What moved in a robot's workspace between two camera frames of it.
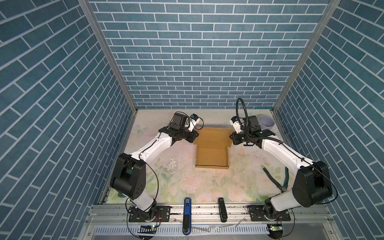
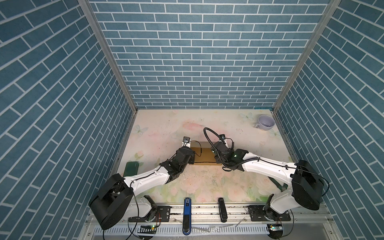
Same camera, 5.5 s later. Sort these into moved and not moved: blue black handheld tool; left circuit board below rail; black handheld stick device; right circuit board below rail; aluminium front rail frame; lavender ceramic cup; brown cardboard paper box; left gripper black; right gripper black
Moved: right gripper black; left gripper black; brown cardboard paper box
Not moved: lavender ceramic cup; blue black handheld tool; left circuit board below rail; aluminium front rail frame; black handheld stick device; right circuit board below rail
